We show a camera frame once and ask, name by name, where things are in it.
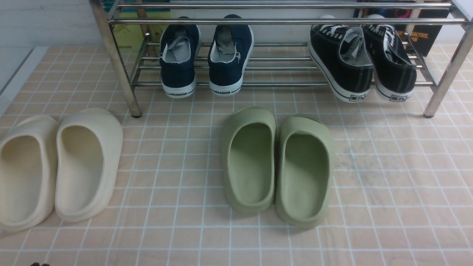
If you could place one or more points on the green foam slipper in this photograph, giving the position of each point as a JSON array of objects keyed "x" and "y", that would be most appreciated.
[
  {"x": 306, "y": 160},
  {"x": 247, "y": 149}
]

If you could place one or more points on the black canvas sneaker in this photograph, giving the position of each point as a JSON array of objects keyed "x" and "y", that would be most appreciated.
[
  {"x": 340, "y": 53},
  {"x": 394, "y": 73}
]

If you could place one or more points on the right cream foam slipper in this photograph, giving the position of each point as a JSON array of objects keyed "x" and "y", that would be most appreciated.
[{"x": 89, "y": 145}]

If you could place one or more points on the cream foam slipper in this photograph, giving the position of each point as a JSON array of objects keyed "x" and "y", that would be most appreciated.
[
  {"x": 89, "y": 145},
  {"x": 28, "y": 172}
]

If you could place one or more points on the right green foam slipper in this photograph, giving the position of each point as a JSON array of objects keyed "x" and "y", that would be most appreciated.
[{"x": 306, "y": 160}]

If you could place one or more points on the navy canvas shoe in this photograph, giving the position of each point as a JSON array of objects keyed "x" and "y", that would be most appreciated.
[
  {"x": 179, "y": 46},
  {"x": 230, "y": 51}
]

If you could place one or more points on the left green foam slipper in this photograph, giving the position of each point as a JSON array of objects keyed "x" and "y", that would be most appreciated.
[{"x": 247, "y": 149}]

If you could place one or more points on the right black canvas sneaker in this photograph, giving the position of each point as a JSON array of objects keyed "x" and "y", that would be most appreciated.
[{"x": 394, "y": 73}]

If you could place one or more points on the black book orange text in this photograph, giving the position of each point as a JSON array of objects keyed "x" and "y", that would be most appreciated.
[{"x": 423, "y": 36}]

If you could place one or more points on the yellow green book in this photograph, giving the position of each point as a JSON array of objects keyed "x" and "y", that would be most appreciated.
[{"x": 130, "y": 37}]

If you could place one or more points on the left cream foam slipper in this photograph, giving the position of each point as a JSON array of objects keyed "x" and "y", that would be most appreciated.
[{"x": 28, "y": 172}]

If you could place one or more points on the left black canvas sneaker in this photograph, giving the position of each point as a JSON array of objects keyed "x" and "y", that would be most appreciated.
[{"x": 340, "y": 53}]

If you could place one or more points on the stainless steel shoe rack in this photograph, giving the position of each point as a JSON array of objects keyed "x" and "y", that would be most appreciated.
[{"x": 281, "y": 29}]

